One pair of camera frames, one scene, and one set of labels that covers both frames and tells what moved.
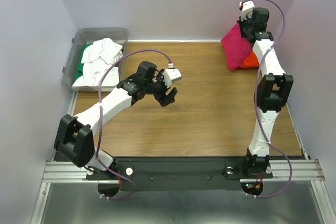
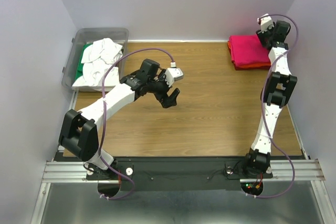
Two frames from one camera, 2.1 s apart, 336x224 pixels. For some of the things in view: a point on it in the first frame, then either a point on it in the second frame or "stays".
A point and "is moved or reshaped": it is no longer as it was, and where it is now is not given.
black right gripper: x=242 y=34 -> x=261 y=35
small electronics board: x=252 y=187 stays
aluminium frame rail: x=302 y=170 stays
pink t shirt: x=238 y=50 is moved or reshaped
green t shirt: x=80 y=69 stays
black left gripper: x=161 y=98 stays
